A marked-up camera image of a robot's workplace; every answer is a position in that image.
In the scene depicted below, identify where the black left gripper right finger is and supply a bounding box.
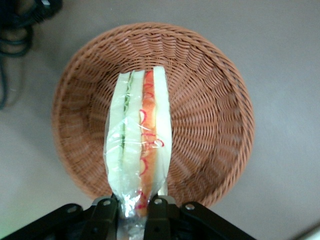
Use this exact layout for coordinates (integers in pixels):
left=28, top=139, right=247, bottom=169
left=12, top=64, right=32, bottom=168
left=143, top=180, right=180, bottom=240

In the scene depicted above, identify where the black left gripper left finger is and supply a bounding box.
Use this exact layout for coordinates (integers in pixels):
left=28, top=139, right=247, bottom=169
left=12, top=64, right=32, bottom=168
left=82, top=195, right=121, bottom=240

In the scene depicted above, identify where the triangle sandwich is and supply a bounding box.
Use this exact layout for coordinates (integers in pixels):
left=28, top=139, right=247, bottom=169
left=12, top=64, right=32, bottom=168
left=103, top=65, right=173, bottom=238

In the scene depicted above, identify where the brown wicker basket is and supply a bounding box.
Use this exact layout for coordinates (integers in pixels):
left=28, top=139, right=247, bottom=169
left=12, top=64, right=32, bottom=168
left=51, top=21, right=256, bottom=208

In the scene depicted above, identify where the black power cable with plug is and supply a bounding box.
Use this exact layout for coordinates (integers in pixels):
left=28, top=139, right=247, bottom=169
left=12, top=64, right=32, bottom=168
left=0, top=0, right=63, bottom=111

